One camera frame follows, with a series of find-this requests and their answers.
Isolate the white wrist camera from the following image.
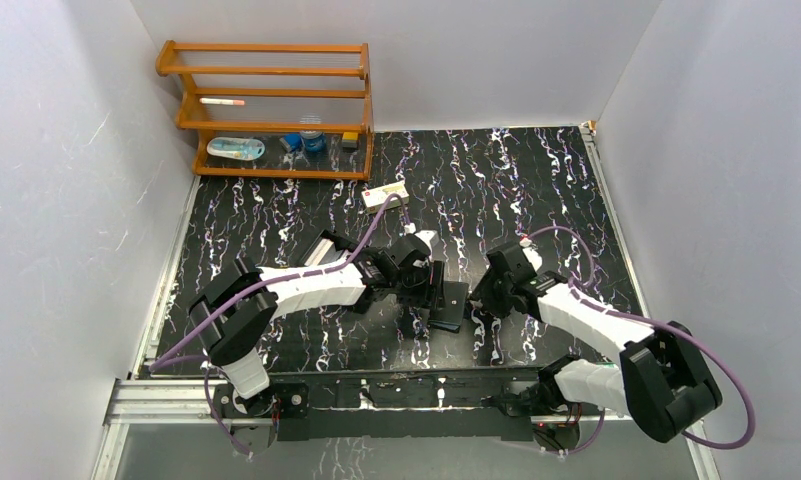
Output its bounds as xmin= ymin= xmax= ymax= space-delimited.
xmin=403 ymin=223 xmax=440 ymax=259
xmin=519 ymin=237 xmax=543 ymax=272

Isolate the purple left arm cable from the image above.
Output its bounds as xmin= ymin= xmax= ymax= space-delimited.
xmin=148 ymin=192 xmax=416 ymax=458

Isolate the small blue block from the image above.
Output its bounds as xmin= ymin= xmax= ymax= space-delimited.
xmin=280 ymin=133 xmax=303 ymax=152

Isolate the black card holder box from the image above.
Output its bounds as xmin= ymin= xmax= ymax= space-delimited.
xmin=296 ymin=230 xmax=360 ymax=267

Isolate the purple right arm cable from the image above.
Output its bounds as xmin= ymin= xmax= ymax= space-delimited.
xmin=519 ymin=225 xmax=758 ymax=458

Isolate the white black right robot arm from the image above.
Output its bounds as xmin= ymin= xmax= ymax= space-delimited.
xmin=471 ymin=242 xmax=723 ymax=443

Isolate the white green red carton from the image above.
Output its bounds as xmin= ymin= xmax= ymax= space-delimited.
xmin=361 ymin=181 xmax=409 ymax=214

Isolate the wooden shelf rack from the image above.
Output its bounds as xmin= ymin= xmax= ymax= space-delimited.
xmin=155 ymin=40 xmax=374 ymax=181

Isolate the white pink marker pen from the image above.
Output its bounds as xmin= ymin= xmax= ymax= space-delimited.
xmin=199 ymin=97 xmax=246 ymax=106

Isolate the aluminium frame rail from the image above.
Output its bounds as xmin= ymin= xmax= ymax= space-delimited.
xmin=91 ymin=379 xmax=248 ymax=479

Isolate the small yellow black block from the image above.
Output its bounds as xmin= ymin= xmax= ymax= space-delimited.
xmin=341 ymin=132 xmax=360 ymax=150

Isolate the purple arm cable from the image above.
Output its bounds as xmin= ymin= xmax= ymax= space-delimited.
xmin=148 ymin=192 xmax=416 ymax=458
xmin=519 ymin=225 xmax=758 ymax=458

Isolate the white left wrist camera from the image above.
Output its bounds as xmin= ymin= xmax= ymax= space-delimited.
xmin=403 ymin=223 xmax=440 ymax=259

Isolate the blue white plastic package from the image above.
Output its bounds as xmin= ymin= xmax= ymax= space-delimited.
xmin=206 ymin=136 xmax=266 ymax=161

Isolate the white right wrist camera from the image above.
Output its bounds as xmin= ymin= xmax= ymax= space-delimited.
xmin=519 ymin=237 xmax=543 ymax=272

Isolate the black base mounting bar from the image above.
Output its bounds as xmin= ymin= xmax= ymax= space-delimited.
xmin=211 ymin=366 xmax=599 ymax=448

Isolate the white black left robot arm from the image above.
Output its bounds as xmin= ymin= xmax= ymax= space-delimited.
xmin=188 ymin=230 xmax=443 ymax=416

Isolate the blue jar clear lid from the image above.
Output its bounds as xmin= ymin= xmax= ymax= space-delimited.
xmin=299 ymin=115 xmax=326 ymax=154

